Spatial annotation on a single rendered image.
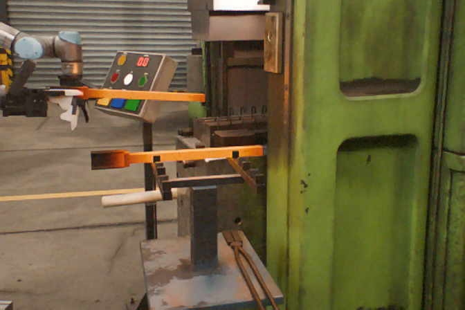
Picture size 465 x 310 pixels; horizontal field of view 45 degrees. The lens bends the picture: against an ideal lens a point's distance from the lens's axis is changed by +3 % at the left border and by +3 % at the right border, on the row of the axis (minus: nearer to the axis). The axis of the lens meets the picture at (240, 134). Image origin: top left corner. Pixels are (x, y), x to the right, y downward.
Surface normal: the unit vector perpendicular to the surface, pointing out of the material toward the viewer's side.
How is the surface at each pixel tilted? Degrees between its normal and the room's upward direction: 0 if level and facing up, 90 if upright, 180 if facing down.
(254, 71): 90
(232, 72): 90
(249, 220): 90
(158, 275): 0
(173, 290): 0
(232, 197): 90
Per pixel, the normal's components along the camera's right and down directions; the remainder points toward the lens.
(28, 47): 0.06, 0.21
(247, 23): 0.36, 0.19
